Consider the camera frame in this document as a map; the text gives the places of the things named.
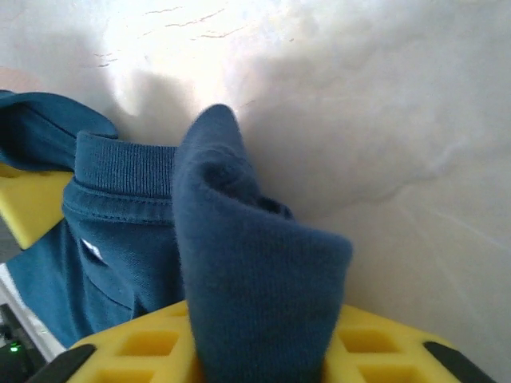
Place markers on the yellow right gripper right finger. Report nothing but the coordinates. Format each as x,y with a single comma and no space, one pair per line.
399,339

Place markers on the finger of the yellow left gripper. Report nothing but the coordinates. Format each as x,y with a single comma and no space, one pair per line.
32,199

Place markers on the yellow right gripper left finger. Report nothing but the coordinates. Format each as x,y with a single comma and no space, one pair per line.
120,331

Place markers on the navy blue t-shirt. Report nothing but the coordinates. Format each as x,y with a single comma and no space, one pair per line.
247,247

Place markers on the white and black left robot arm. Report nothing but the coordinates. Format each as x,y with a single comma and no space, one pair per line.
10,359

